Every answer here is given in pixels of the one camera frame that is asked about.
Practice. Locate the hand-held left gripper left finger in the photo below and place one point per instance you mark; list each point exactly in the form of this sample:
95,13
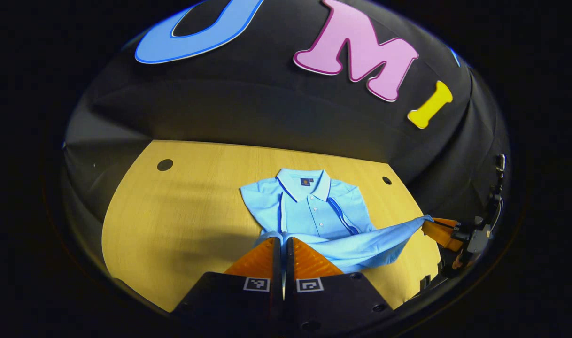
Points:
277,267

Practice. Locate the black backdrop cloth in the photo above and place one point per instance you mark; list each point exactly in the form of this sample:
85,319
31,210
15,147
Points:
267,112

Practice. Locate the light blue T-shirt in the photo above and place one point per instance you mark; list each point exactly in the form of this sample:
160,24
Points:
309,206

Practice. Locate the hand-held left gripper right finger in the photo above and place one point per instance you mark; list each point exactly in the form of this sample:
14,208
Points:
289,270

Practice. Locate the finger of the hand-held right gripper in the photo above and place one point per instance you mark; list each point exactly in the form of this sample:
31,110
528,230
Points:
441,234
448,222

